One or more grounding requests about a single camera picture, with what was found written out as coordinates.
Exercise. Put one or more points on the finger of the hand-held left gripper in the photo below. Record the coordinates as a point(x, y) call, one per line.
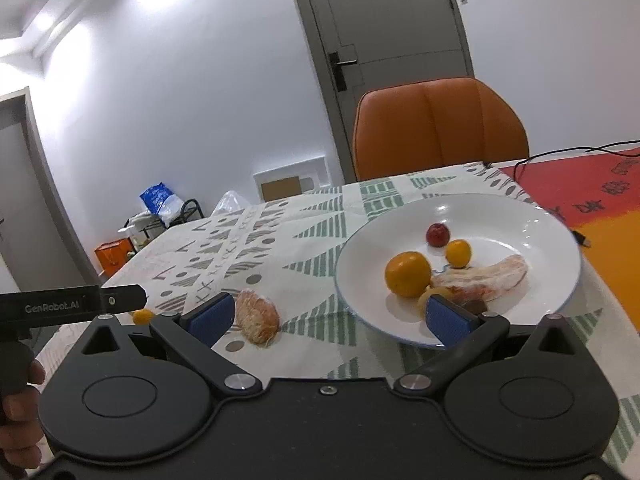
point(125, 299)

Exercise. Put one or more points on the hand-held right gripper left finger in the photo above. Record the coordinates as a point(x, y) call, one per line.
point(210, 317)

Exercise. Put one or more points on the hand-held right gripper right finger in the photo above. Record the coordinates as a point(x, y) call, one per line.
point(447, 322)

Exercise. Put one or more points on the small orange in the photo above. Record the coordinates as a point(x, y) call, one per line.
point(143, 316)
point(458, 253)

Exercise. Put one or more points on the yellow-green round fruit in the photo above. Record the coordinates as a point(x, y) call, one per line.
point(427, 297)

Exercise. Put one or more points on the orange pomelo piece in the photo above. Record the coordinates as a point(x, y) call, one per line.
point(257, 320)

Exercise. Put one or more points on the pale pink pomelo piece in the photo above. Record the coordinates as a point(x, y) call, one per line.
point(490, 277)

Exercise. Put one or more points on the large orange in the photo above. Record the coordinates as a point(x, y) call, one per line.
point(407, 274)

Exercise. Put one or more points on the bright red small apple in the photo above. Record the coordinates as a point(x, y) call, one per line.
point(437, 235)

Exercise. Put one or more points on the white plate with blue rim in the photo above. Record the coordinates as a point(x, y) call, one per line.
point(400, 230)

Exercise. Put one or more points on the person's left hand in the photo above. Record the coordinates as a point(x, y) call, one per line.
point(20, 425)

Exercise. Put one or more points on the orange paper bag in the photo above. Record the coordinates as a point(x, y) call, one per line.
point(114, 259)

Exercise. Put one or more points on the patterned tablecloth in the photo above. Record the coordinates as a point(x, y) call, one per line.
point(280, 245)

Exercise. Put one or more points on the blue and white bag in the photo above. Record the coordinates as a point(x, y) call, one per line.
point(160, 202)

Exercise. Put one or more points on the black metal rack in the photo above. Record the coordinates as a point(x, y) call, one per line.
point(192, 210)

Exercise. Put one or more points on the clear plastic bag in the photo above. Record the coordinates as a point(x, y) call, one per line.
point(231, 204)

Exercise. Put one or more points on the white framed board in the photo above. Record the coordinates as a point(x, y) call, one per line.
point(292, 182)

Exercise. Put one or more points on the orange leather chair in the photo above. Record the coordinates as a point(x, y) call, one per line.
point(440, 130)

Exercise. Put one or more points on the red and orange mat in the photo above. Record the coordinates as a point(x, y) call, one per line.
point(600, 195)

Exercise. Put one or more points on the grey door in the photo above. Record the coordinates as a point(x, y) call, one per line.
point(390, 35)

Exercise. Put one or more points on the grey side door frame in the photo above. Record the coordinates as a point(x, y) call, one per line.
point(35, 160)

